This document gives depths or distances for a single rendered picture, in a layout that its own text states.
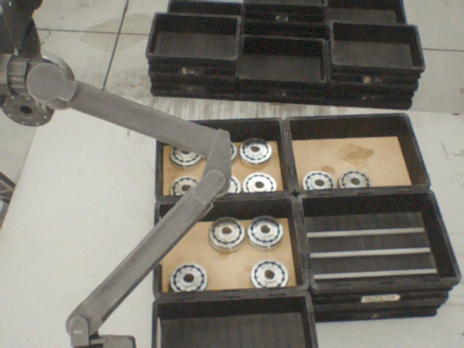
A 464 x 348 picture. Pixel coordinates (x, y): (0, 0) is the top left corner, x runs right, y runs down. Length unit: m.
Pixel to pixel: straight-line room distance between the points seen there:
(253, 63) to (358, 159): 1.09
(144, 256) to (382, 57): 1.89
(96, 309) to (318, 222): 0.80
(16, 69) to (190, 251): 0.73
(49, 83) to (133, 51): 2.35
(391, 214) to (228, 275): 0.53
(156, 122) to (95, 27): 2.60
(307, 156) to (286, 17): 1.16
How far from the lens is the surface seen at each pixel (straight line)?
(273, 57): 2.90
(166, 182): 1.83
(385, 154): 1.96
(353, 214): 1.79
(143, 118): 1.18
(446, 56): 3.71
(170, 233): 1.16
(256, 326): 1.59
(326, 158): 1.91
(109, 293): 1.19
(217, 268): 1.66
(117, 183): 2.01
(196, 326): 1.59
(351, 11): 3.24
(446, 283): 1.63
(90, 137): 2.16
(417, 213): 1.85
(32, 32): 1.54
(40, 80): 1.23
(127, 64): 3.46
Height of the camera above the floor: 2.29
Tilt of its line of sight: 53 degrees down
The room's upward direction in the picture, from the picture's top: 1 degrees clockwise
